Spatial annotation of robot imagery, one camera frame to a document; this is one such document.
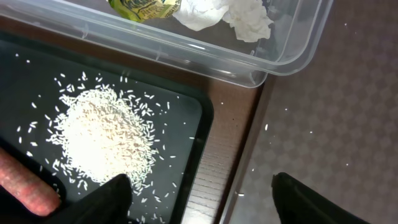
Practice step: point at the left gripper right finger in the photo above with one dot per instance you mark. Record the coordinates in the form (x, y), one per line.
(298, 204)

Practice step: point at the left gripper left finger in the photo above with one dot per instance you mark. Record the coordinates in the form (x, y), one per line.
(106, 205)

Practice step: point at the orange carrot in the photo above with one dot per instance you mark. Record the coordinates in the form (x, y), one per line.
(36, 195)

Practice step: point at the pile of white rice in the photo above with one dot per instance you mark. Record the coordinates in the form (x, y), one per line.
(102, 136)

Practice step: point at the white tissue large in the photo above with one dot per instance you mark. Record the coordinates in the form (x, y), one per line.
(248, 18)

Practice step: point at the yellow green snack wrapper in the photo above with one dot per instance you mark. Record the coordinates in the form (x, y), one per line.
(142, 10)

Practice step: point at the brown serving tray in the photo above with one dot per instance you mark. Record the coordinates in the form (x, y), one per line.
(333, 125)

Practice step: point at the black tray bin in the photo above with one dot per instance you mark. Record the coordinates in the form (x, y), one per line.
(34, 77)

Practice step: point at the clear plastic bin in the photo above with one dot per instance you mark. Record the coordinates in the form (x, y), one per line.
(214, 52)

